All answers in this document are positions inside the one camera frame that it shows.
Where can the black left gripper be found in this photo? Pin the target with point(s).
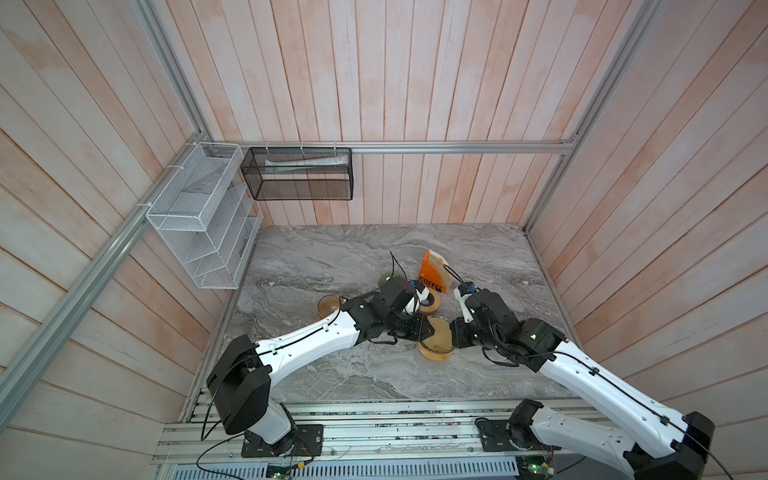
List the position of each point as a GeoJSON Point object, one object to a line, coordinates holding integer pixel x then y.
{"type": "Point", "coordinates": [420, 329]}

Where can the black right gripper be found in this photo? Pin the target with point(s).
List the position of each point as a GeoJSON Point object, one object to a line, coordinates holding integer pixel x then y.
{"type": "Point", "coordinates": [455, 327]}

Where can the brown paper coffee filter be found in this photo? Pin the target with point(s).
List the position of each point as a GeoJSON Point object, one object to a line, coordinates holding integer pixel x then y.
{"type": "Point", "coordinates": [440, 342]}

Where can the wooden ring dripper stand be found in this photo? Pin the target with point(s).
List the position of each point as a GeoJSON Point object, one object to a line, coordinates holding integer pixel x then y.
{"type": "Point", "coordinates": [435, 356]}

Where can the orange glass pitcher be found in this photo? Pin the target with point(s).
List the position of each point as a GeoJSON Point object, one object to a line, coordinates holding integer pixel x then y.
{"type": "Point", "coordinates": [328, 305]}

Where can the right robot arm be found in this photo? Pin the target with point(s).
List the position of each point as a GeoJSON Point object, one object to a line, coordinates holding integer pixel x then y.
{"type": "Point", "coordinates": [648, 439]}

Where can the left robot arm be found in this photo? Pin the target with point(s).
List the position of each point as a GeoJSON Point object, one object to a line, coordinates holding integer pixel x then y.
{"type": "Point", "coordinates": [241, 381]}

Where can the orange coffee filter box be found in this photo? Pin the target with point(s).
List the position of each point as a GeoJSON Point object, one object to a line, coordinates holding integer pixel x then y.
{"type": "Point", "coordinates": [427, 275]}

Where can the green glass dripper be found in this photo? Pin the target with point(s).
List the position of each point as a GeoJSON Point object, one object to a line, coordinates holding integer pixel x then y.
{"type": "Point", "coordinates": [386, 277]}

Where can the brown paper filter stack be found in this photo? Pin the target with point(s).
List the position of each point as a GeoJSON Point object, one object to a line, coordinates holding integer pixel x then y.
{"type": "Point", "coordinates": [439, 263]}

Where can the paper in black basket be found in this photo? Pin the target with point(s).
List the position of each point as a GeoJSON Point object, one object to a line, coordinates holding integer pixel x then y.
{"type": "Point", "coordinates": [318, 165]}

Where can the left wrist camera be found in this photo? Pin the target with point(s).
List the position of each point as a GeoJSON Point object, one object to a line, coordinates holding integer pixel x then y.
{"type": "Point", "coordinates": [413, 305]}

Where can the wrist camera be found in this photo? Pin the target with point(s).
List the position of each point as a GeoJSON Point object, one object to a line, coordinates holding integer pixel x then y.
{"type": "Point", "coordinates": [464, 294]}
{"type": "Point", "coordinates": [413, 305]}

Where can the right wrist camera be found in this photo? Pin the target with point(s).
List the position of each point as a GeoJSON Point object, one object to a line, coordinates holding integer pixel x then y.
{"type": "Point", "coordinates": [464, 294]}

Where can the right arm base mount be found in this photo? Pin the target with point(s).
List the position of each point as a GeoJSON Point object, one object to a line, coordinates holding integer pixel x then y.
{"type": "Point", "coordinates": [514, 433]}

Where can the aluminium rail base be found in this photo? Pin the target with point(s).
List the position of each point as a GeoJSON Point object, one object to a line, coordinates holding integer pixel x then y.
{"type": "Point", "coordinates": [402, 429]}

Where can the perforated cable duct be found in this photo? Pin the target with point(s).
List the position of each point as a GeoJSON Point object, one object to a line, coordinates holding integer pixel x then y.
{"type": "Point", "coordinates": [495, 467]}

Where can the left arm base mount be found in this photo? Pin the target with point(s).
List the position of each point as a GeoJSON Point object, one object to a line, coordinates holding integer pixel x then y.
{"type": "Point", "coordinates": [277, 434]}

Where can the black wire mesh basket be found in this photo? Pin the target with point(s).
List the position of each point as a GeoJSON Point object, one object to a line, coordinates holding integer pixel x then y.
{"type": "Point", "coordinates": [296, 187]}

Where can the white wire mesh shelf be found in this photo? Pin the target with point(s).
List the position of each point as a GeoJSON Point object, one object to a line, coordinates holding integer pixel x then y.
{"type": "Point", "coordinates": [206, 218]}

